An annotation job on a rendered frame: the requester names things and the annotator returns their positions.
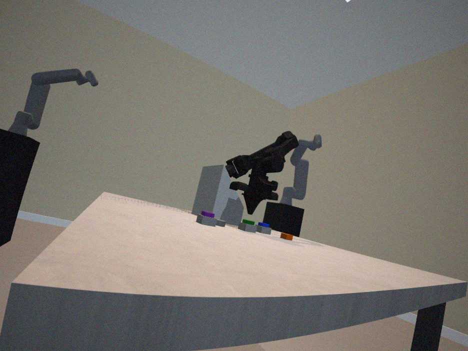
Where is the orange block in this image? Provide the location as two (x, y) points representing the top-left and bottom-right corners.
(280, 233), (293, 241)

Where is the green button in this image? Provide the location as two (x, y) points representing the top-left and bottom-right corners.
(238, 219), (257, 233)

